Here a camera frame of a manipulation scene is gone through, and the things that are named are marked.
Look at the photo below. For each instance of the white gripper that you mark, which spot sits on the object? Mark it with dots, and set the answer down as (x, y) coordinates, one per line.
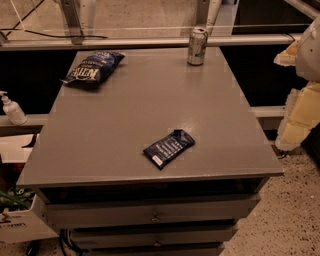
(310, 55)

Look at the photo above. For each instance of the dark blue rxbar wrapper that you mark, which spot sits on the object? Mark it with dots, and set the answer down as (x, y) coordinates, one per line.
(168, 148)

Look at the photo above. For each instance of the silver soda can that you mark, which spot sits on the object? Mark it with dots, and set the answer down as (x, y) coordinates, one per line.
(197, 46)

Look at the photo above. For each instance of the blue kettle chips bag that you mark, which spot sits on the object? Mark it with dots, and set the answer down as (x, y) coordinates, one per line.
(95, 68)

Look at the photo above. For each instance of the grey drawer cabinet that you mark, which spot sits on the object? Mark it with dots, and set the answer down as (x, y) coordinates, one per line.
(89, 168)

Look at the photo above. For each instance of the white pump bottle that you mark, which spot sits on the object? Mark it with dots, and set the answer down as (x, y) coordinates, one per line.
(12, 109)

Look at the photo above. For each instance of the white cardboard box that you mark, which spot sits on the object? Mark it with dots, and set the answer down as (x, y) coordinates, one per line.
(23, 216)

